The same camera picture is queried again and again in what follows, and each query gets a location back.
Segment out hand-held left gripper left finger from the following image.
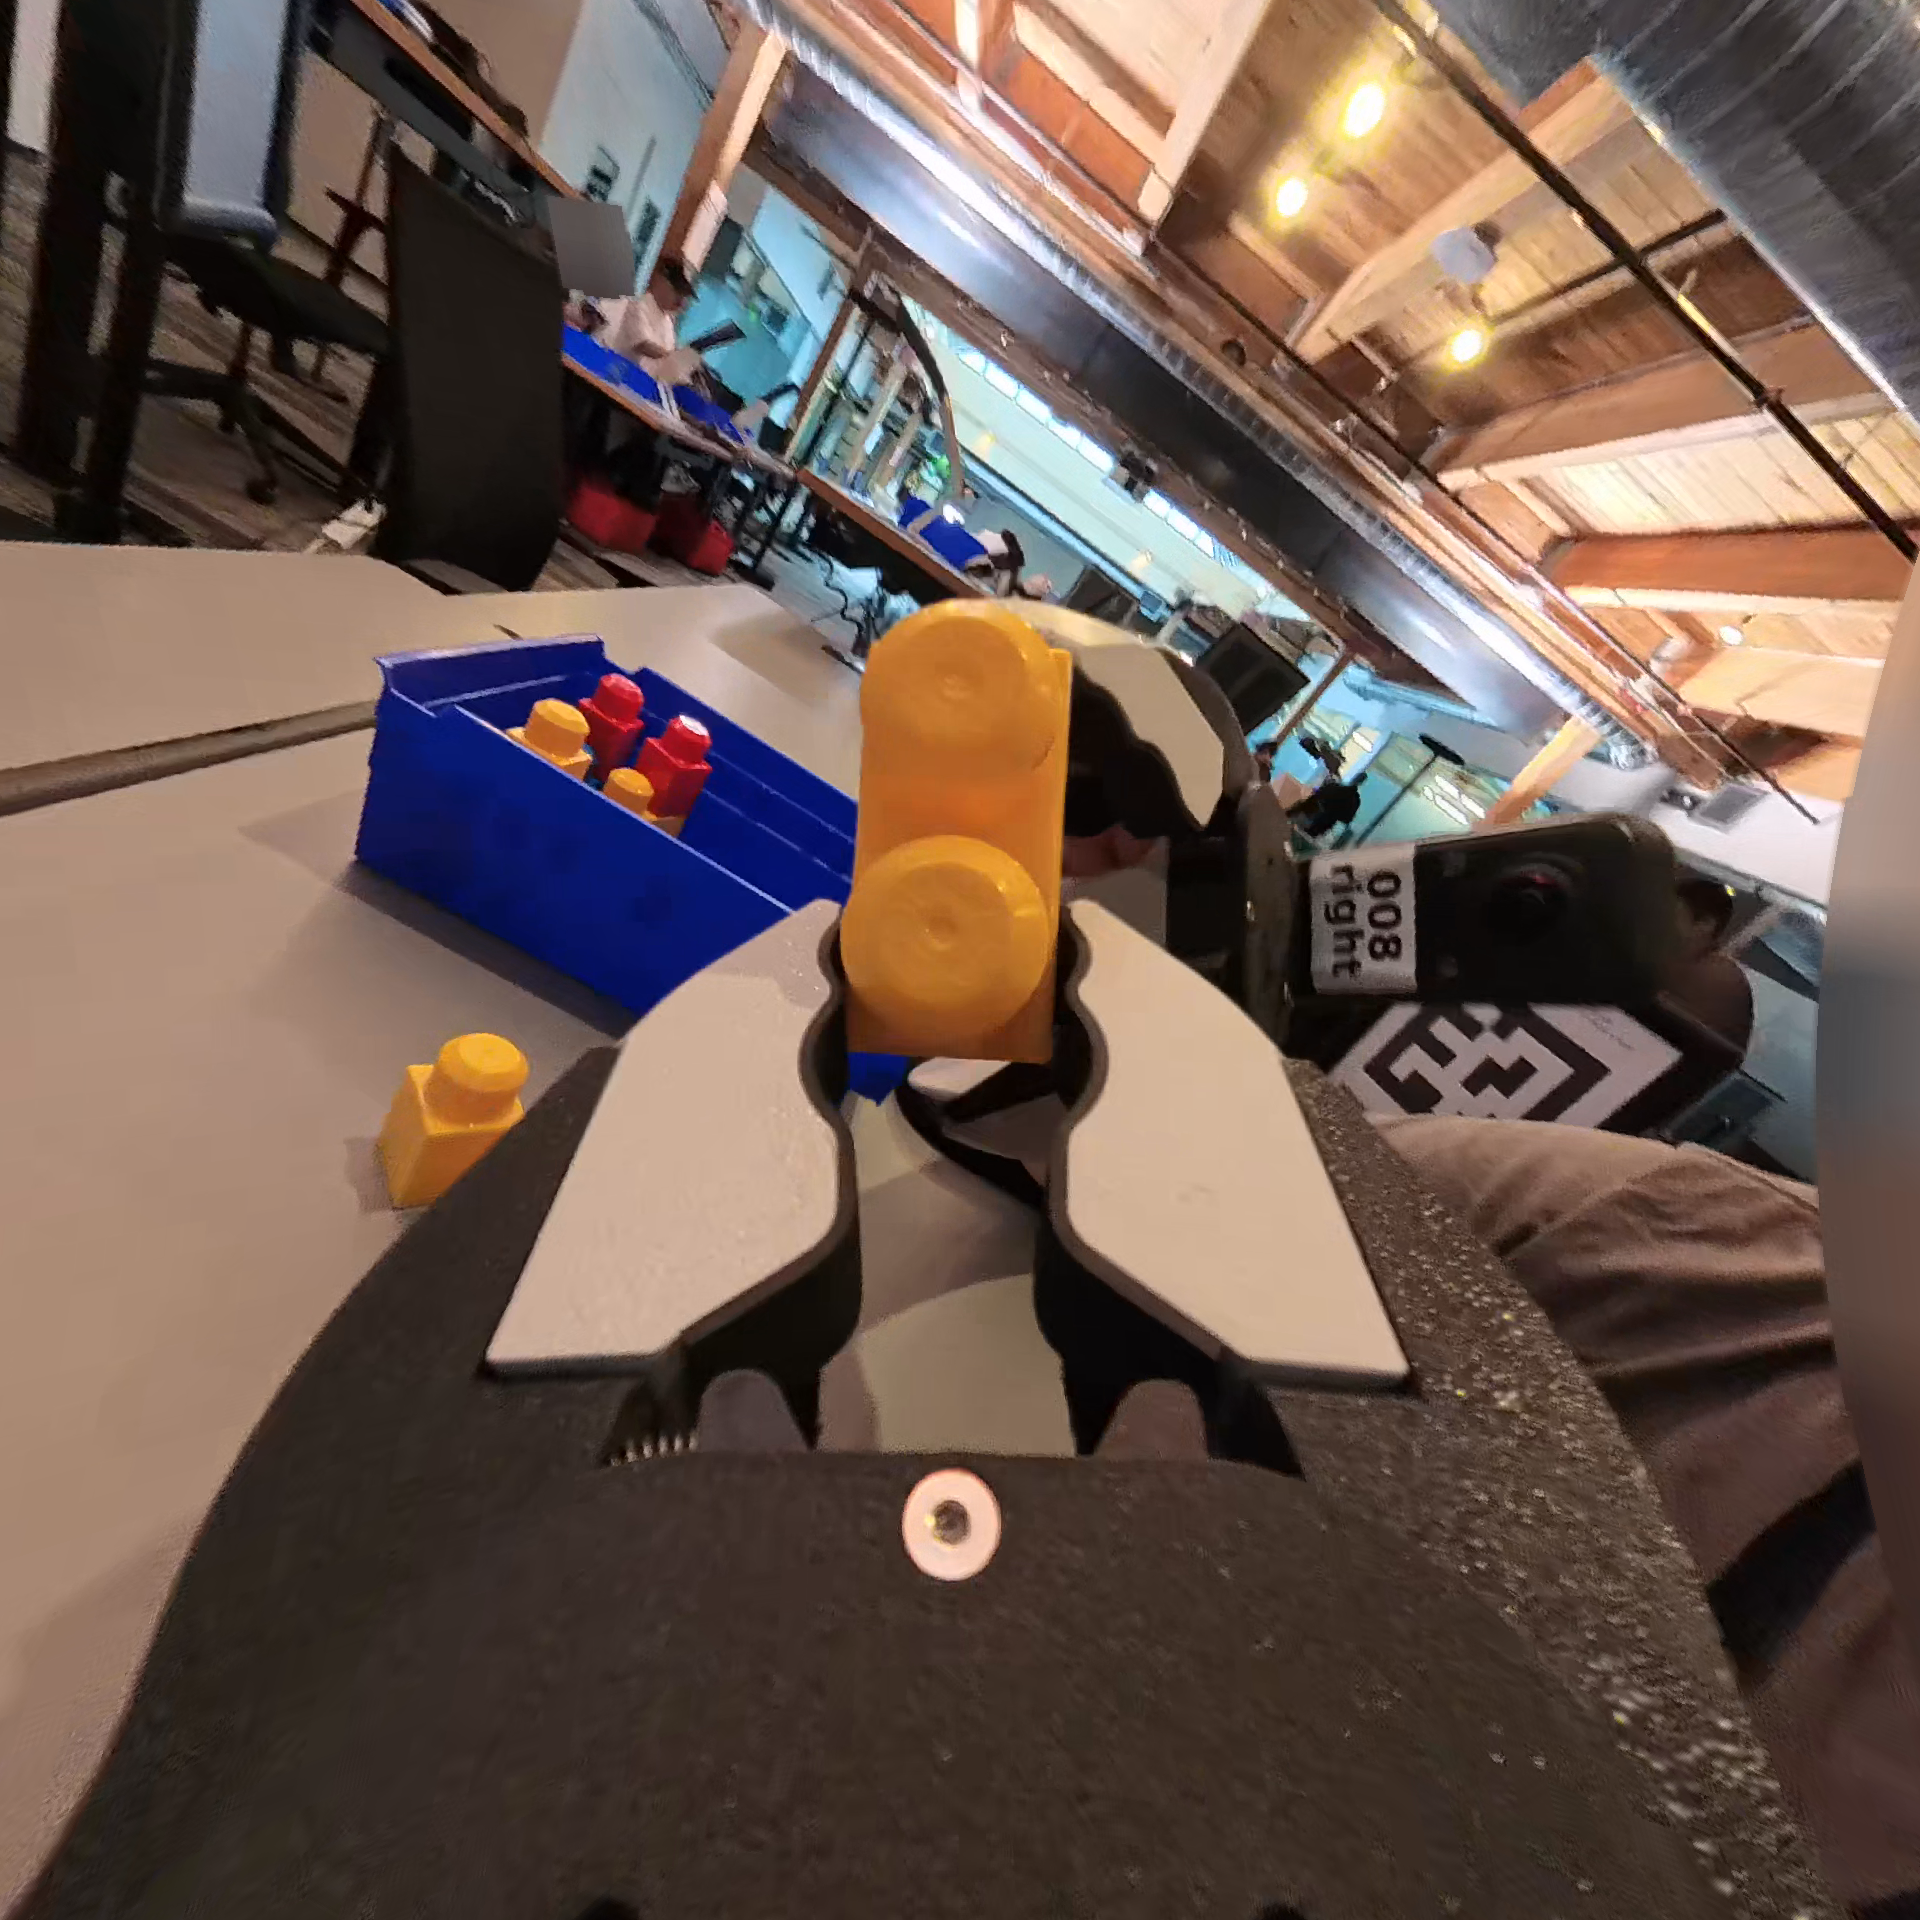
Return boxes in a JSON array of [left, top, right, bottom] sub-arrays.
[[481, 901, 863, 1394]]

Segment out black upright panel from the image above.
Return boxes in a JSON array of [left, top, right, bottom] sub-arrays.
[[374, 151, 569, 595]]

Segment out black office chair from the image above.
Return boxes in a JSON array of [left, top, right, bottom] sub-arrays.
[[90, 151, 395, 510]]

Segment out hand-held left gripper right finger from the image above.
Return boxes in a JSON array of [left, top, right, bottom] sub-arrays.
[[1045, 901, 1414, 1397]]

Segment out distant blue bin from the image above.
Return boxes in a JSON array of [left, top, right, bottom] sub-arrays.
[[563, 327, 751, 444]]

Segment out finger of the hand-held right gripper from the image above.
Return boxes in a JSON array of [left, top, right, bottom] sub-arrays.
[[903, 1053, 1081, 1128], [1031, 603, 1260, 880]]

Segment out black-white marker sign stand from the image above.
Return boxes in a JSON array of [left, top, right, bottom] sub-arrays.
[[1329, 996, 1802, 1172]]

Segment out blue plastic bin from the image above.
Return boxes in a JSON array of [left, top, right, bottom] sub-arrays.
[[354, 637, 913, 1107]]

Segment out grey round ceiling duct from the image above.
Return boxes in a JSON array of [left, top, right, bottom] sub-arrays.
[[1423, 0, 1920, 453]]

